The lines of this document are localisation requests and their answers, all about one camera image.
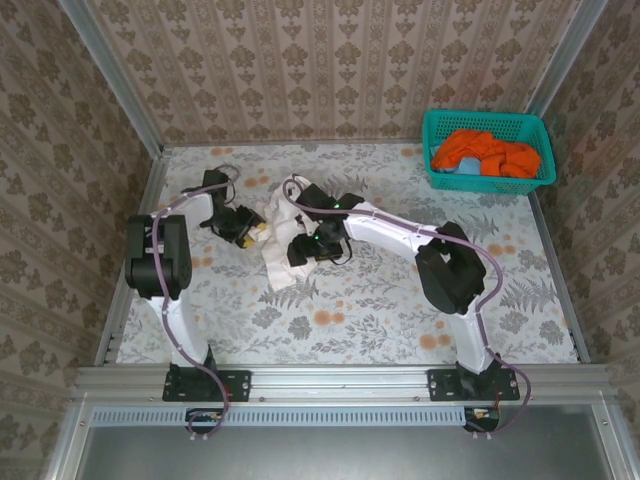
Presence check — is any light blue t-shirt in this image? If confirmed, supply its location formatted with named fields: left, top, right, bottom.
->
left=433, top=153, right=484, bottom=177

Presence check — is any white t-shirt with robot print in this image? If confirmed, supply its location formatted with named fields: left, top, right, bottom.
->
left=257, top=173, right=326, bottom=292

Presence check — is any floral table cover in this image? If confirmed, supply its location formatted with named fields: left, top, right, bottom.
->
left=115, top=142, right=581, bottom=365

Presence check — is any aluminium frame side rail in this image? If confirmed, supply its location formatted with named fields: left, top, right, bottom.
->
left=93, top=149, right=171, bottom=366
left=528, top=192, right=591, bottom=364

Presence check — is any orange t-shirt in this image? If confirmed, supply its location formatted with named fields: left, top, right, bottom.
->
left=431, top=128, right=542, bottom=179

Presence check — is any black cable connector mount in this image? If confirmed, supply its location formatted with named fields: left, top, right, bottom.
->
left=463, top=405, right=501, bottom=434
left=185, top=407, right=225, bottom=435

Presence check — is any grey slotted cable duct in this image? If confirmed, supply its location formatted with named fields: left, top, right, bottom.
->
left=91, top=404, right=467, bottom=428

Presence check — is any teal plastic basket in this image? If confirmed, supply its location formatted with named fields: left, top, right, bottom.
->
left=422, top=108, right=558, bottom=196

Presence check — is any aluminium frame post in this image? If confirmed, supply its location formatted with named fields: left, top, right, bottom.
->
left=55, top=0, right=166, bottom=157
left=527, top=0, right=610, bottom=117

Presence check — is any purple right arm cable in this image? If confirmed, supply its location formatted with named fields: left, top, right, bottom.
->
left=281, top=175, right=534, bottom=442

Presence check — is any grey metal panel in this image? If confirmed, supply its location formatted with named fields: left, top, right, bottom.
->
left=47, top=403, right=640, bottom=480

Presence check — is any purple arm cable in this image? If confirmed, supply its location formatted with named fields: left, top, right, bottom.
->
left=281, top=175, right=534, bottom=442
left=149, top=164, right=242, bottom=442

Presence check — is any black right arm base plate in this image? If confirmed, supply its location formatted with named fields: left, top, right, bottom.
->
left=427, top=368, right=520, bottom=403

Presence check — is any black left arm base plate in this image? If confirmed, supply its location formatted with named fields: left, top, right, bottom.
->
left=162, top=368, right=251, bottom=403

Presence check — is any aluminium frame cross rail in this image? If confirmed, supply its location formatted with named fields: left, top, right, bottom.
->
left=73, top=363, right=612, bottom=404

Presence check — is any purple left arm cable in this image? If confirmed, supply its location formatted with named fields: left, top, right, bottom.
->
left=149, top=164, right=242, bottom=442

